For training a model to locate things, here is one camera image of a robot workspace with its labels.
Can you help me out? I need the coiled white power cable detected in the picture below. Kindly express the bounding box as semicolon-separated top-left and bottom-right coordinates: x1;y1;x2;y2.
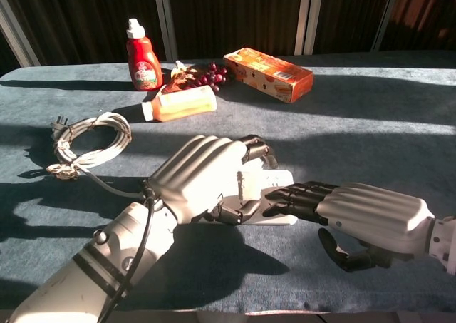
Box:
46;111;150;200

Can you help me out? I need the blue table cloth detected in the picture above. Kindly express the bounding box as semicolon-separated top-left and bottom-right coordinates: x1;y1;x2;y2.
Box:
0;50;456;315

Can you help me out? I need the reddish pleated screen panel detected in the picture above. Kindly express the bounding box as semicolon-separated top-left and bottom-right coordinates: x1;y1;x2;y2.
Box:
379;0;456;52

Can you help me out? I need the grey three-pin mains plug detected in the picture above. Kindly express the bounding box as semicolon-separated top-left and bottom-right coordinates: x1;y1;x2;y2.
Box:
49;115;72;135

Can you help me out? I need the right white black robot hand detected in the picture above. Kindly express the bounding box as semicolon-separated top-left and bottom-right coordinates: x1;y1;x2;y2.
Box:
262;180;436;273

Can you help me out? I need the red ketchup bottle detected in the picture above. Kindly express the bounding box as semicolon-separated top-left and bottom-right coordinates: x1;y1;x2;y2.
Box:
125;18;164;91

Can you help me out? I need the white power strip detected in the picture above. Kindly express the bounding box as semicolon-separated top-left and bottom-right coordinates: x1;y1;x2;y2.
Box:
199;168;296;227

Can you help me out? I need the dark pleated screen panel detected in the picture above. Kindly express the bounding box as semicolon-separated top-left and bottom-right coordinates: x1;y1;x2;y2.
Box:
0;0;167;67
313;0;395;55
167;0;304;61

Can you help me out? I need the brown snack bag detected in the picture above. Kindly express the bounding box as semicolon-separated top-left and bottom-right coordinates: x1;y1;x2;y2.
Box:
162;61;200;96

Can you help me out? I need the white screen frame post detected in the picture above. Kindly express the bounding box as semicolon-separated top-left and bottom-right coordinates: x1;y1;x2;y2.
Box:
152;0;179;62
0;0;41;67
294;0;323;56

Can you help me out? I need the bunch of red grapes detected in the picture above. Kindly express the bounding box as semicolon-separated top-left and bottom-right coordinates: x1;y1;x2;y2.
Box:
194;62;229;94

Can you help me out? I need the orange cardboard carton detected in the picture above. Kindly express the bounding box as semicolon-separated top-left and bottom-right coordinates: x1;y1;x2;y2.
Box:
223;47;315;104

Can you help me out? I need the orange juice bottle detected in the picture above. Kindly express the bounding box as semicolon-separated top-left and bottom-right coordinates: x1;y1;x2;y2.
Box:
141;84;218;123

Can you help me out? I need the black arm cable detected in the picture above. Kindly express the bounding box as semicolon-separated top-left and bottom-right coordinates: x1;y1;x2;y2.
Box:
99;180;157;323

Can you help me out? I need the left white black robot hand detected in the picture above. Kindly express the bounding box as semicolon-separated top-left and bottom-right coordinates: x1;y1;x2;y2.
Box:
147;133;279;227

